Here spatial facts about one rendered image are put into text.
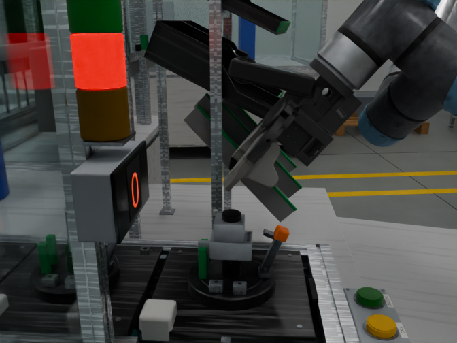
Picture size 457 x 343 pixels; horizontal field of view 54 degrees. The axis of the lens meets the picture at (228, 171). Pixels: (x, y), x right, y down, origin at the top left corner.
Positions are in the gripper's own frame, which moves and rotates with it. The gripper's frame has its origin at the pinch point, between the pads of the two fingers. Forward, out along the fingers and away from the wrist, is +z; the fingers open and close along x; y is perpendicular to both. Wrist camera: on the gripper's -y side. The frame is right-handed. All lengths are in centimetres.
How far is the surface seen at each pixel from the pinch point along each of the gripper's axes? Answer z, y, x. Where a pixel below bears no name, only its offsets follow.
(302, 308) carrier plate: 7.5, 20.8, -5.8
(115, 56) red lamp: -7.8, -18.5, -20.3
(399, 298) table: 2.4, 44.3, 14.4
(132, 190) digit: 2.2, -9.5, -20.0
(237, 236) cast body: 6.3, 7.2, -2.1
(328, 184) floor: 44, 128, 316
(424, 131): -54, 240, 509
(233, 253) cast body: 8.9, 8.6, -2.1
